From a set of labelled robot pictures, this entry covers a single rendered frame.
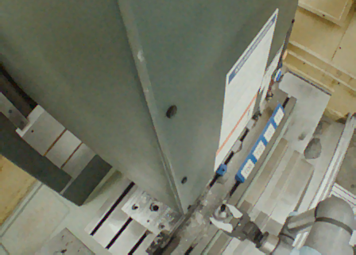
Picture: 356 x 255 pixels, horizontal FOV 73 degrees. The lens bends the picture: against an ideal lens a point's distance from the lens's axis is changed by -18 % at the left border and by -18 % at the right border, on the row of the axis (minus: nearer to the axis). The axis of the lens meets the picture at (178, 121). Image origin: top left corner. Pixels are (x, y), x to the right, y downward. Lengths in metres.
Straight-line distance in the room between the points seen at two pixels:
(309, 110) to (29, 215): 1.87
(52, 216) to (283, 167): 1.40
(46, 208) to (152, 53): 1.74
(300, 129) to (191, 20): 1.54
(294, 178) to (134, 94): 1.45
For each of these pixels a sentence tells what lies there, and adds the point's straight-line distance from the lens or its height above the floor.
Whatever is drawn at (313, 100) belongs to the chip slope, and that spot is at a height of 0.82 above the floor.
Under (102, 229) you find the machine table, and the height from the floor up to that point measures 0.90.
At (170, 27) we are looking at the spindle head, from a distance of 0.18.
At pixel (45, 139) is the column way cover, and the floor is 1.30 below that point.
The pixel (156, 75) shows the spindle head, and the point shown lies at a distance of 0.19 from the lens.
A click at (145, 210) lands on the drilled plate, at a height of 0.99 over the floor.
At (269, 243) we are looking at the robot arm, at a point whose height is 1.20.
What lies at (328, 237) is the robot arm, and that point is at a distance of 0.74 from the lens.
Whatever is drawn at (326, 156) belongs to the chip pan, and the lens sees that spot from 1.79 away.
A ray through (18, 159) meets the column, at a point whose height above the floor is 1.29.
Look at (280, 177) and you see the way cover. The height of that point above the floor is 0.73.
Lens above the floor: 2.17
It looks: 61 degrees down
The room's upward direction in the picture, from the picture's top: 9 degrees counter-clockwise
